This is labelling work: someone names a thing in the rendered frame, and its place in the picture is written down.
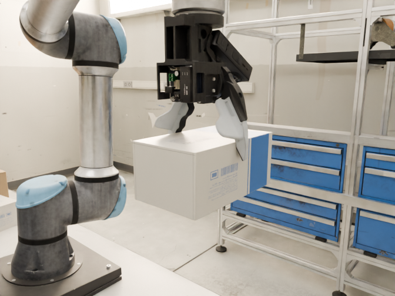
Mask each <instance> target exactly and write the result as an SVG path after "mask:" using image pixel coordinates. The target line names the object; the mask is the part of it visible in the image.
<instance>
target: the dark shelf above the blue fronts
mask: <svg viewBox="0 0 395 296"><path fill-rule="evenodd" d="M358 55H359V51H347V52H323V53H304V54H303V59H299V54H296V62H312V63H351V62H358ZM368 59H369V63H373V64H380V65H386V62H395V49H389V50H373V51H369V57H368Z"/></svg>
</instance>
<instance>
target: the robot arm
mask: <svg viewBox="0 0 395 296"><path fill-rule="evenodd" d="M79 1H80V0H28V1H26V2H25V3H24V4H23V6H22V8H21V12H20V14H19V24H20V28H21V31H22V33H23V35H24V37H25V38H26V39H27V40H28V42H29V43H30V44H31V45H32V46H33V47H35V48H36V49H37V50H39V51H40V52H42V53H44V54H46V55H48V56H51V57H53V58H58V59H67V60H72V69H73V70H74V71H75V72H76V73H77V74H78V76H79V141H80V166H79V168H78V169H77V170H76V171H75V172H74V180H70V181H68V180H67V179H66V177H65V176H62V175H46V176H40V177H36V178H33V179H30V180H27V181H26V182H24V183H22V184H21V185H20V186H19V187H18V189H17V191H16V203H15V206H16V213H17V227H18V243H17V245H16V249H15V252H14V256H13V258H12V261H11V273H12V274H13V275H14V276H15V277H17V278H20V279H22V280H31V281H36V280H45V279H49V278H53V277H56V276H59V275H61V274H63V273H65V272H67V271H68V270H70V269H71V268H72V267H73V265H74V263H75V253H74V250H73V248H72V245H71V242H70V240H69V237H68V226H69V225H74V224H80V223H87V222H91V221H98V220H107V219H109V218H114V217H117V216H118V215H120V214H121V212H122V211H123V209H124V207H125V204H126V195H127V190H126V183H125V180H124V178H123V177H122V176H120V175H119V171H118V170H117V169H116V168H115V167H114V166H113V76H114V74H115V73H116V72H117V71H118V70H119V65H120V64H123V63H124V61H125V59H126V54H127V40H126V34H125V31H124V28H123V26H122V25H121V23H120V22H119V21H118V20H117V19H115V18H111V17H107V16H104V15H95V14H87V13H83V12H76V11H74V9H75V8H76V6H77V4H78V3H79ZM225 2H226V0H172V13H173V14H174V15H175V16H174V17H172V16H164V29H165V62H159V63H156V71H157V93H158V100H162V99H171V101H172V102H173V104H172V106H171V108H170V109H169V110H168V111H167V112H166V113H164V114H162V115H160V116H159V117H158V118H157V119H156V121H155V126H156V127H157V128H161V129H167V130H168V134H171V133H178V132H181V131H182V129H183V128H184V127H185V126H186V119H187V118H188V117H189V116H190V115H191V114H192V113H193V111H194V109H195V106H194V104H193V103H195V102H197V103H198V104H206V103H215V106H216V108H217V111H218V113H219V118H218V120H217V122H216V123H215V126H216V129H217V132H218V133H219V134H220V135H221V136H222V137H225V138H229V139H234V140H235V142H236V149H237V151H238V153H239V155H240V157H241V159H242V161H244V160H246V159H247V153H248V127H247V112H246V105H245V99H244V95H243V92H242V90H241V88H240V86H239V85H238V84H237V83H239V82H248V81H249V79H250V75H251V72H252V69H253V68H252V67H251V65H250V64H249V63H248V62H247V61H246V59H245V58H244V57H243V56H242V55H241V54H240V53H239V52H238V50H237V49H236V48H235V47H234V46H233V45H232V44H231V43H230V42H229V40H228V39H227V38H226V37H225V36H224V34H222V33H221V31H220V30H214V31H213V30H212V29H219V28H222V27H224V16H222V15H223V14H224V13H225ZM160 73H166V79H167V86H165V91H164V92H161V91H160ZM220 98H222V99H220Z"/></svg>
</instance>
